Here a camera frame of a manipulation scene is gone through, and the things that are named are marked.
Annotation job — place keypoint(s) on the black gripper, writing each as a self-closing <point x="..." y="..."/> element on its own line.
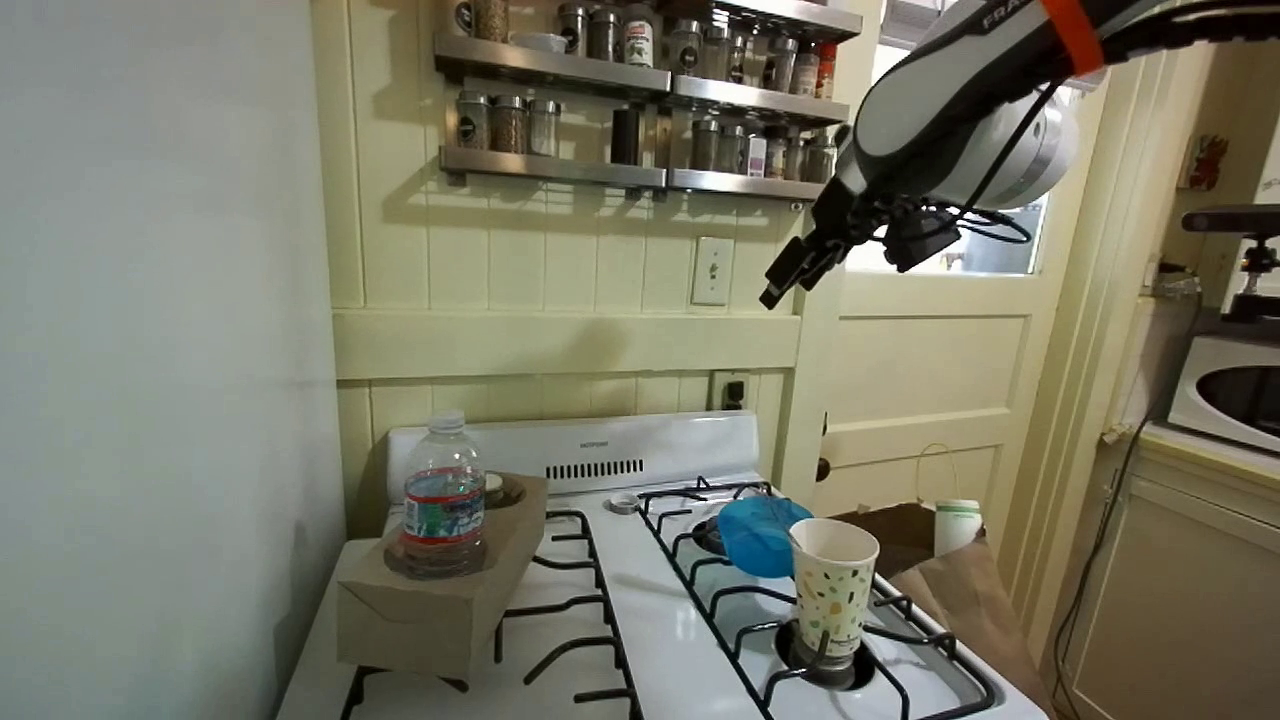
<point x="847" y="221"/>

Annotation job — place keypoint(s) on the cream wall light switch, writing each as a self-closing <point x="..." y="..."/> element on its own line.
<point x="714" y="269"/>

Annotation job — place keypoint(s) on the glass spice jar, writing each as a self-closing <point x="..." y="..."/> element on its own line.
<point x="717" y="50"/>
<point x="684" y="46"/>
<point x="574" y="30"/>
<point x="782" y="60"/>
<point x="481" y="17"/>
<point x="510" y="127"/>
<point x="788" y="155"/>
<point x="734" y="146"/>
<point x="472" y="122"/>
<point x="816" y="159"/>
<point x="606" y="33"/>
<point x="744" y="53"/>
<point x="705" y="142"/>
<point x="545" y="128"/>

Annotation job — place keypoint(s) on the white label spice jar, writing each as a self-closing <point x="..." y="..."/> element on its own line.
<point x="643" y="36"/>
<point x="762" y="150"/>

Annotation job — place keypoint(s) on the black power plug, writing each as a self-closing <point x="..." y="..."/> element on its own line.
<point x="734" y="393"/>

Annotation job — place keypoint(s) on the cream panel door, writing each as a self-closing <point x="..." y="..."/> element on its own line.
<point x="920" y="384"/>

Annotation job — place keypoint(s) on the dark door knob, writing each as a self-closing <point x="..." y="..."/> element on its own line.
<point x="823" y="470"/>

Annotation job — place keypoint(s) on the red spice jar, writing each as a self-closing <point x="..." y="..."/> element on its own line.
<point x="829" y="69"/>

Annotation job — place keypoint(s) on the steel spice shelf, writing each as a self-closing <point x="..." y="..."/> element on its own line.
<point x="815" y="17"/>
<point x="562" y="64"/>
<point x="562" y="165"/>

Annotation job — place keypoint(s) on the blue cloth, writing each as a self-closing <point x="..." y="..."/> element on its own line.
<point x="752" y="534"/>

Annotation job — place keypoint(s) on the small white cup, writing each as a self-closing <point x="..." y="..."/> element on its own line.
<point x="957" y="531"/>

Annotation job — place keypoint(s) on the dotted paper cup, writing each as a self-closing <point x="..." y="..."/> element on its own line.
<point x="835" y="587"/>

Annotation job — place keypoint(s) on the black stove grate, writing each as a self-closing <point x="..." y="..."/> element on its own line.
<point x="606" y="604"/>
<point x="694" y="587"/>

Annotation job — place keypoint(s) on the white gas stove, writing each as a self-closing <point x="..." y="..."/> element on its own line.
<point x="661" y="624"/>

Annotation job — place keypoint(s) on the round stove burner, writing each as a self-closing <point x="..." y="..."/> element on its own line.
<point x="802" y="661"/>

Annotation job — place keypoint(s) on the clear plastic water bottle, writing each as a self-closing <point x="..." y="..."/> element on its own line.
<point x="442" y="515"/>

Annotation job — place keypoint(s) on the white microwave oven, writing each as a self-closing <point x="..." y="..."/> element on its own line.
<point x="1232" y="393"/>

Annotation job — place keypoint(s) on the cream counter cabinet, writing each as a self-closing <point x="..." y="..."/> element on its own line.
<point x="1186" y="601"/>

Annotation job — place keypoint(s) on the brown cardboard box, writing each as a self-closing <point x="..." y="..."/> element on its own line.
<point x="424" y="623"/>

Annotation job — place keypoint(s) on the white refrigerator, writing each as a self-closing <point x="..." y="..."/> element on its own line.
<point x="160" y="362"/>

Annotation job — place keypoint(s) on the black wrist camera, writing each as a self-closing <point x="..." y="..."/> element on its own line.
<point x="920" y="240"/>

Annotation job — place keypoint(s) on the cream wall power outlet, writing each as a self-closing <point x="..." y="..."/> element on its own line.
<point x="717" y="403"/>

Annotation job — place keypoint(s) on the red wall ornament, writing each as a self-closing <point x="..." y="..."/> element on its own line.
<point x="1210" y="163"/>

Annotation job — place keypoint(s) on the black stereo camera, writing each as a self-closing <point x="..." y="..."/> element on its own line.
<point x="1232" y="221"/>

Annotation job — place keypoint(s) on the black camera stand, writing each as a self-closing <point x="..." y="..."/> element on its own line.
<point x="1261" y="267"/>

